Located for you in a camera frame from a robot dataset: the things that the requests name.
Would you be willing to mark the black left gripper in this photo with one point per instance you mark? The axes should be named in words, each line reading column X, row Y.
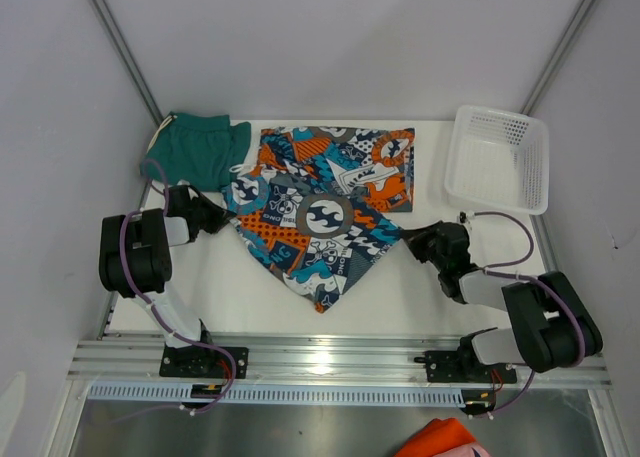
column 204, row 216

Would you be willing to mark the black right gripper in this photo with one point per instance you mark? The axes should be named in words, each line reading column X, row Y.
column 430, row 241

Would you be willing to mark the teal green shorts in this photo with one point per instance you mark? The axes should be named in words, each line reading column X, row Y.
column 202, row 151

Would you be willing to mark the patterned blue orange shorts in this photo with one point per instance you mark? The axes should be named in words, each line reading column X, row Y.
column 314, row 209

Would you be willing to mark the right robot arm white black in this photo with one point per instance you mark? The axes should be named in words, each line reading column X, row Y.
column 550, row 326

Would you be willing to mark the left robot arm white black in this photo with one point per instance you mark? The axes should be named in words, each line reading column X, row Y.
column 135, row 262

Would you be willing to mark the white plastic mesh basket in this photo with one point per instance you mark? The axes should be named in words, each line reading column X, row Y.
column 498, row 160

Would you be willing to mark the orange cloth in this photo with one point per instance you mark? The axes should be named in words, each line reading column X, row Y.
column 437, row 437

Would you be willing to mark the pink cloth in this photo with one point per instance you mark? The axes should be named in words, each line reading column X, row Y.
column 466, row 450

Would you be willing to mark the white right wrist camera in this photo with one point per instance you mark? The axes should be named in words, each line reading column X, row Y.
column 466, row 217

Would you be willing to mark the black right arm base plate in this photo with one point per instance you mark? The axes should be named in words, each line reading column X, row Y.
column 443, row 366

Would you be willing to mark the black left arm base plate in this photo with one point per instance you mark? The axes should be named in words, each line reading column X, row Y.
column 194, row 362

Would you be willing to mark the aluminium mounting rail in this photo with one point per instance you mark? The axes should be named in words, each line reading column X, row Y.
column 273, row 359

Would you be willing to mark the white slotted cable duct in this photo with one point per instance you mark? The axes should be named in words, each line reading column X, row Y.
column 280, row 394

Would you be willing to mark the left aluminium frame post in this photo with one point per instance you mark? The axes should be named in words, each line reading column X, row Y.
column 117, row 38

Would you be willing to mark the aluminium frame post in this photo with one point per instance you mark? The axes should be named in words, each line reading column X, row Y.
column 117, row 38
column 561, row 51

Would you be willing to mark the right aluminium frame post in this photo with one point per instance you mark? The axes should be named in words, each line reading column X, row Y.
column 561, row 51

